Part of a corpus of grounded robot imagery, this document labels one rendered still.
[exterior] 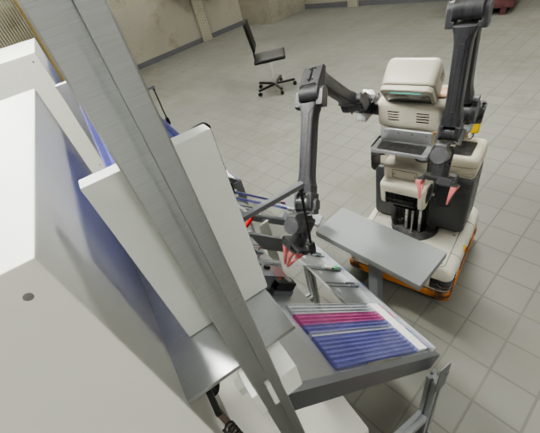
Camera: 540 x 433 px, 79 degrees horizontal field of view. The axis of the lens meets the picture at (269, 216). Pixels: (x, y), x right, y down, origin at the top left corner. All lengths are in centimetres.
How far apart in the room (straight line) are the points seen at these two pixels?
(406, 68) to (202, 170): 119
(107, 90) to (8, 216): 21
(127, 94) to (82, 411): 36
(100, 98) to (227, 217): 29
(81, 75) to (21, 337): 24
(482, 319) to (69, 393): 210
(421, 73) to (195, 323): 123
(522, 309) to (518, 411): 57
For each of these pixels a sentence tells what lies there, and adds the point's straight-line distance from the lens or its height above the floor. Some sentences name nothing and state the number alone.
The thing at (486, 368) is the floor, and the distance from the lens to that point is 214.
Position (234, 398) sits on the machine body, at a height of 62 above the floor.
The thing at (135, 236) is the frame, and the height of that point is 162.
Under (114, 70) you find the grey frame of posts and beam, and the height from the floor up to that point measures 183.
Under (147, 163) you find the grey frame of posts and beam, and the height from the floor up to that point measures 176.
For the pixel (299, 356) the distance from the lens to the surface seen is 82.
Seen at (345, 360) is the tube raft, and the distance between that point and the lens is 90.
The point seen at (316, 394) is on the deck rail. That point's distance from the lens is 79.
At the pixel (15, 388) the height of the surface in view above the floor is 161.
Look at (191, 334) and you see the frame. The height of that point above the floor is 140.
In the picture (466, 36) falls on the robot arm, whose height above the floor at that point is 153.
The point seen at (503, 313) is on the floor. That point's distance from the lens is 234.
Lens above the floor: 187
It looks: 40 degrees down
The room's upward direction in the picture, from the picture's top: 16 degrees counter-clockwise
